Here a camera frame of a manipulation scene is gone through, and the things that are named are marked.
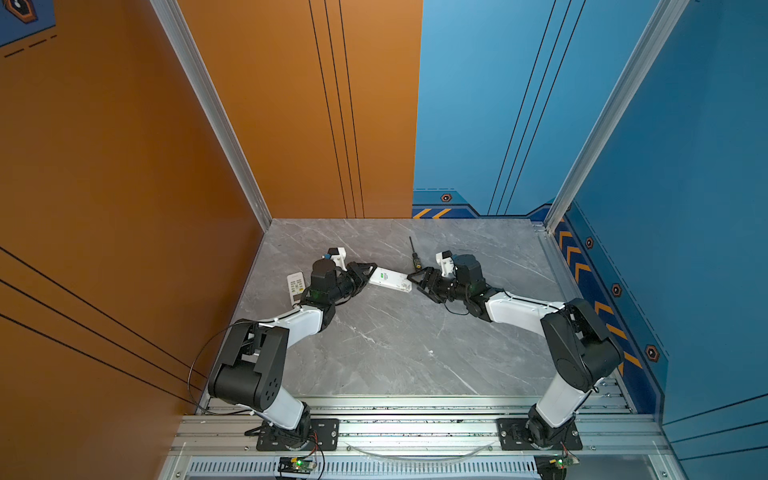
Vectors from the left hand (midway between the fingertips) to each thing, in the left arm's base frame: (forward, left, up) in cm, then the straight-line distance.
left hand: (378, 264), depth 87 cm
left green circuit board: (-47, +19, -19) cm, 54 cm away
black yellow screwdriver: (+14, -13, -16) cm, 25 cm away
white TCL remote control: (-3, -4, -3) cm, 6 cm away
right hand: (-4, -9, -4) cm, 11 cm away
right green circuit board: (-46, -43, -17) cm, 65 cm away
